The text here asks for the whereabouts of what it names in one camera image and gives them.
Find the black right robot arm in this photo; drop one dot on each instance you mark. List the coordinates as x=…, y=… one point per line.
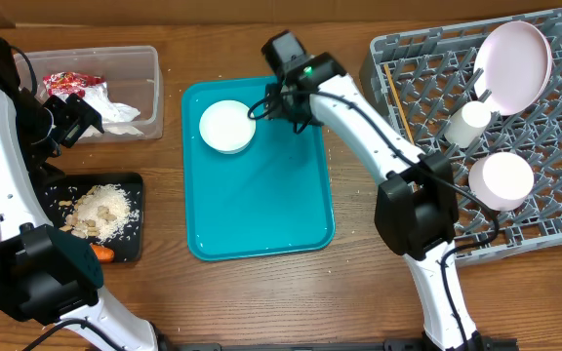
x=416, y=207

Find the clear plastic bin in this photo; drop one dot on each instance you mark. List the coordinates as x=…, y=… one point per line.
x=132, y=74

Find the rice and peanut shell scraps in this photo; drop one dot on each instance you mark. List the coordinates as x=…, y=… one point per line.
x=102, y=214

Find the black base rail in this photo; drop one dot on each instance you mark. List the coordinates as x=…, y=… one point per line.
x=486, y=343

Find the red snack wrapper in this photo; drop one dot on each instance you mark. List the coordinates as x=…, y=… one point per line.
x=67, y=83

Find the black food tray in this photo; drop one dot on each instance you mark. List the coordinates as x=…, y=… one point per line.
x=126, y=247

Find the white round plate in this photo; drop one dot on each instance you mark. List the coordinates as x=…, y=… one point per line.
x=516, y=62

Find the orange carrot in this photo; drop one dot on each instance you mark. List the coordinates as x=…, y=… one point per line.
x=103, y=254

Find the teal serving tray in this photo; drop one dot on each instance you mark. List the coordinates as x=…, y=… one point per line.
x=274, y=197

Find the pink bowl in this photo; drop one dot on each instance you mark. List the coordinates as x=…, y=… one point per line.
x=502, y=181

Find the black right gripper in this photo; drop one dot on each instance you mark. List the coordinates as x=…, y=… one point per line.
x=301, y=120

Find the white napkin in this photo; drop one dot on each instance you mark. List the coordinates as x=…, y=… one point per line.
x=116, y=117

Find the white cup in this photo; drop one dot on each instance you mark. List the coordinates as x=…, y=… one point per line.
x=468, y=123

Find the wooden chopstick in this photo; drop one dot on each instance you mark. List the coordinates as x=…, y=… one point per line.
x=398, y=103

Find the grey dishwasher rack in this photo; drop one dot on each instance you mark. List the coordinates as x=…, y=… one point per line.
x=433, y=74

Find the white bowl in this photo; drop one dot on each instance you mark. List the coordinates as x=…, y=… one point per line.
x=226, y=127

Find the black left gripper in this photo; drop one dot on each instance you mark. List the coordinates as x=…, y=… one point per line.
x=77, y=116

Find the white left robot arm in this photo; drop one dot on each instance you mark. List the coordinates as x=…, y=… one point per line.
x=46, y=274

